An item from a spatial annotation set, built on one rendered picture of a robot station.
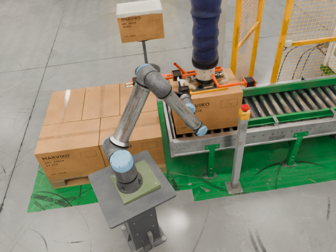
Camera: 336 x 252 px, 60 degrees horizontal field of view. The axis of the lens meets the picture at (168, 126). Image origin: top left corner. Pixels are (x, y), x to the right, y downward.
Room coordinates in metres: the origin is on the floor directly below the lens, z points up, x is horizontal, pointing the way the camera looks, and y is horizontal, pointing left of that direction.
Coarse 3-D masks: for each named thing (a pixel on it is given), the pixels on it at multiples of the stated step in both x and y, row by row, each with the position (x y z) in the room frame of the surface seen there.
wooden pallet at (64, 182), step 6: (162, 168) 1.94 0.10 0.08; (54, 180) 1.88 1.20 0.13; (60, 180) 1.88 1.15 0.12; (66, 180) 1.93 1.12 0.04; (72, 180) 1.94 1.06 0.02; (78, 180) 1.93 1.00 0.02; (84, 180) 1.93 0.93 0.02; (54, 186) 1.87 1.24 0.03; (60, 186) 1.88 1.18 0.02; (66, 186) 1.88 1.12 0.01
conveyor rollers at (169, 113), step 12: (252, 96) 2.41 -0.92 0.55; (276, 96) 2.39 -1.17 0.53; (288, 96) 2.35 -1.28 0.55; (312, 96) 2.34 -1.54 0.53; (324, 96) 2.30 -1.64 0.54; (168, 108) 2.34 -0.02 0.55; (276, 108) 2.19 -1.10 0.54; (288, 108) 2.16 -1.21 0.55; (312, 108) 2.16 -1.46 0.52; (192, 132) 1.95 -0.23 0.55
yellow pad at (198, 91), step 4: (212, 84) 2.10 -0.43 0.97; (196, 88) 2.06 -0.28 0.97; (200, 88) 2.05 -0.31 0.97; (204, 88) 2.05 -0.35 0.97; (208, 88) 2.04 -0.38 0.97; (212, 88) 2.04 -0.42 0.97; (216, 88) 2.04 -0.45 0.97; (220, 88) 2.03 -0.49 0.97; (224, 88) 2.04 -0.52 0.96; (192, 92) 2.01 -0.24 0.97; (196, 92) 2.01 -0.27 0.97; (200, 92) 2.01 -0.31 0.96; (204, 92) 2.02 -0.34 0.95
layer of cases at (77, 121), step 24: (72, 96) 2.73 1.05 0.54; (96, 96) 2.69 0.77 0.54; (120, 96) 2.64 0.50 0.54; (48, 120) 2.34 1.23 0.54; (72, 120) 2.30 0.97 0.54; (96, 120) 2.27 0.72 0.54; (144, 120) 2.20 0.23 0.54; (48, 144) 1.98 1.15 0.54; (72, 144) 1.95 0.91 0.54; (96, 144) 1.92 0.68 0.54; (144, 144) 1.94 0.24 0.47; (48, 168) 1.88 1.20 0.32; (72, 168) 1.89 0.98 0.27; (96, 168) 1.91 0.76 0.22
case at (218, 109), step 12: (228, 72) 2.30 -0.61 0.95; (192, 96) 1.98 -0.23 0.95; (204, 96) 1.97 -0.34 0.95; (216, 96) 1.97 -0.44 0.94; (228, 96) 1.97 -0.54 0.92; (240, 96) 1.98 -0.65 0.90; (204, 108) 1.96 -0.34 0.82; (216, 108) 1.97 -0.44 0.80; (228, 108) 1.97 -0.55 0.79; (180, 120) 1.95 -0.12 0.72; (204, 120) 1.96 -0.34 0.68; (216, 120) 1.97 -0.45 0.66; (228, 120) 1.97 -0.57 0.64; (180, 132) 1.95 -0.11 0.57
